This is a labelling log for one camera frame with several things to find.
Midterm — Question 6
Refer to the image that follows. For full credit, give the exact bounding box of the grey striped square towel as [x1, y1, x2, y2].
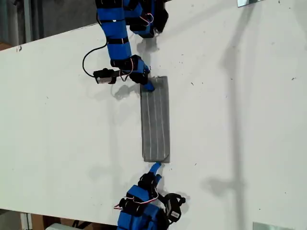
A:
[140, 75, 171, 164]

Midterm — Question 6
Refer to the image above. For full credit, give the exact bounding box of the white plastic container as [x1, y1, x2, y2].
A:
[44, 222, 72, 230]

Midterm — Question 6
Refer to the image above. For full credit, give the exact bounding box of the brown cardboard box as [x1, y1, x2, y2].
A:
[31, 214, 96, 230]

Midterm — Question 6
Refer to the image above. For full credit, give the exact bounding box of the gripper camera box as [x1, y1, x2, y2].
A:
[93, 68, 117, 85]
[165, 192, 187, 222]

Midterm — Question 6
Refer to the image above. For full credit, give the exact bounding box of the black camera cable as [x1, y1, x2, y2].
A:
[82, 39, 109, 78]

